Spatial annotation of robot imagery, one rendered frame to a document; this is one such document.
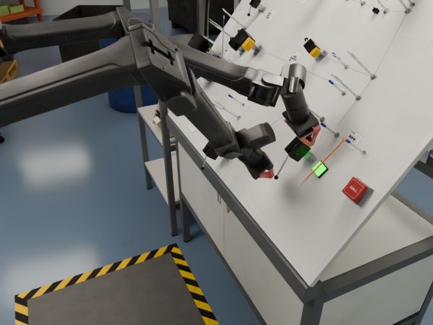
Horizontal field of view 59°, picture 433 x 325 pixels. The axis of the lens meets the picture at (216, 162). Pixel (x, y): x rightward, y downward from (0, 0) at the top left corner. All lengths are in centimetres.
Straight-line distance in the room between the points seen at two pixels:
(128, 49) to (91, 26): 55
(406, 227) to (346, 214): 44
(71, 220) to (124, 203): 37
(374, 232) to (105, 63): 110
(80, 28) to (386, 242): 114
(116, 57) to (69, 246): 208
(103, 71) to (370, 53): 89
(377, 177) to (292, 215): 27
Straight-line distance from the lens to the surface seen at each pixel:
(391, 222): 151
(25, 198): 311
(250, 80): 101
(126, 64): 59
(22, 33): 115
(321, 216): 114
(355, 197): 106
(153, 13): 186
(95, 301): 226
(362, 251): 136
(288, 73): 108
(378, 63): 126
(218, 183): 147
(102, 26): 115
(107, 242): 254
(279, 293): 139
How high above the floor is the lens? 172
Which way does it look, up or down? 33 degrees down
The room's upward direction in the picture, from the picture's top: straight up
